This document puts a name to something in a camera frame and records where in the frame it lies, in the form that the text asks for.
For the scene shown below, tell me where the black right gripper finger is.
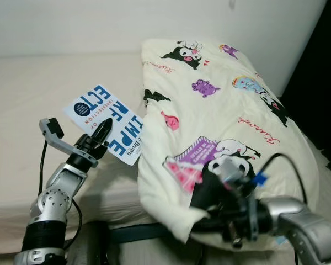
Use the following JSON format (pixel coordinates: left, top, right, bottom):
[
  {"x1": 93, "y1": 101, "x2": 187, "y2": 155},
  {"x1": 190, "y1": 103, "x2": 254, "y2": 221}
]
[{"x1": 189, "y1": 166, "x2": 227, "y2": 214}]

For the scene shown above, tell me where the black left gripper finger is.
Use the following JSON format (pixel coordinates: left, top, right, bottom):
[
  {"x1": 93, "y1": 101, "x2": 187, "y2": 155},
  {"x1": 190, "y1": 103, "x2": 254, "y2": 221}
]
[{"x1": 95, "y1": 118, "x2": 114, "y2": 147}]

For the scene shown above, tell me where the white blue book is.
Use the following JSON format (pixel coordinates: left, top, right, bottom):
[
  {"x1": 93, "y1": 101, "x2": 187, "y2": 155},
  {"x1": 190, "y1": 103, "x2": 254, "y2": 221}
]
[{"x1": 63, "y1": 84, "x2": 144, "y2": 166}]

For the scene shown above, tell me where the cream cartoon print pillow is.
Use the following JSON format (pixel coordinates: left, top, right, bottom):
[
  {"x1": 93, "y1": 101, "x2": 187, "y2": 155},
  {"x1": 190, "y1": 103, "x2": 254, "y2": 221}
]
[{"x1": 139, "y1": 38, "x2": 321, "y2": 243}]

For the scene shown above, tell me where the mattress with beige sheet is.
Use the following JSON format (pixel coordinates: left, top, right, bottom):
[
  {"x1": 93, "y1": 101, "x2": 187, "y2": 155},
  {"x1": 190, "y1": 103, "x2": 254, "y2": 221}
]
[{"x1": 0, "y1": 52, "x2": 331, "y2": 260}]

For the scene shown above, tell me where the black tall cabinet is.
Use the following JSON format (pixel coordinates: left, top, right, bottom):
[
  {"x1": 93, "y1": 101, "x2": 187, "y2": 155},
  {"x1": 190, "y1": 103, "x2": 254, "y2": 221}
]
[{"x1": 279, "y1": 0, "x2": 331, "y2": 161}]

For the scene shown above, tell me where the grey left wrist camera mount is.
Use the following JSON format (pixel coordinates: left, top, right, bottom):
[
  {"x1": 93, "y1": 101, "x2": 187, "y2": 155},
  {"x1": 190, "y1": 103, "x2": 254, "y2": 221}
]
[{"x1": 39, "y1": 117, "x2": 105, "y2": 166}]

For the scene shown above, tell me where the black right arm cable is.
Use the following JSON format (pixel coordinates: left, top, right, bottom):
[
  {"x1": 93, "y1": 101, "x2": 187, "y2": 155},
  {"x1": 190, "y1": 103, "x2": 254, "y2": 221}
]
[{"x1": 259, "y1": 153, "x2": 308, "y2": 202}]

